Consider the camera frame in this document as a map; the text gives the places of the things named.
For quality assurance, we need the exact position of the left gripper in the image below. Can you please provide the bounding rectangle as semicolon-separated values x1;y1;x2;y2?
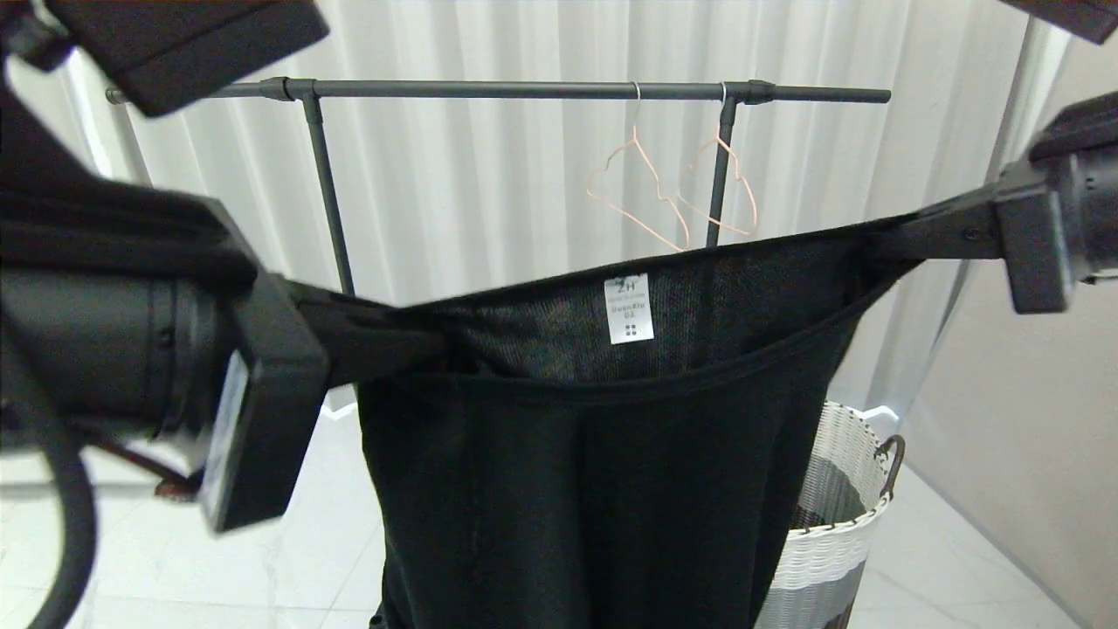
0;188;332;536

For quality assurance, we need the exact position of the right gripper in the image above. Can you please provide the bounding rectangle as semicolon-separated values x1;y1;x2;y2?
995;91;1118;316

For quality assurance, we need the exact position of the pink clothes hanger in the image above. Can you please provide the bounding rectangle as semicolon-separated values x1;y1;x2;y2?
585;83;692;253
676;83;760;238

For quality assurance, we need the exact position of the black short-sleeved shirt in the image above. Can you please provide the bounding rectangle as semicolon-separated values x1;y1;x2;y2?
295;213;923;629

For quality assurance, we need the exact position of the white laundry basket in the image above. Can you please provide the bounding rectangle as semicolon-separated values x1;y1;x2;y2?
755;400;908;629

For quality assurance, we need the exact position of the black clothes rack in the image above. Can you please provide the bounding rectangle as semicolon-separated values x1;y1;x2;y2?
105;77;893;298

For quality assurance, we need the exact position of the white curtain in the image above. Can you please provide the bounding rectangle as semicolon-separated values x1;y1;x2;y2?
0;0;1080;422

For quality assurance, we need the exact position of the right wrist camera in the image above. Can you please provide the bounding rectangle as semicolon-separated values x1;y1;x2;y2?
998;0;1118;46

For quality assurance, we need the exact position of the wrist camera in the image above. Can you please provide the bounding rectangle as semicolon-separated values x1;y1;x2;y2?
998;0;1118;46
0;0;332;195

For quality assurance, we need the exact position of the black cable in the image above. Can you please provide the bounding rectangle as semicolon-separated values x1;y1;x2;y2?
0;419;100;629

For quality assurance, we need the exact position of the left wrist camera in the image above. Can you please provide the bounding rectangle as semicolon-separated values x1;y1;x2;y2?
0;0;332;195

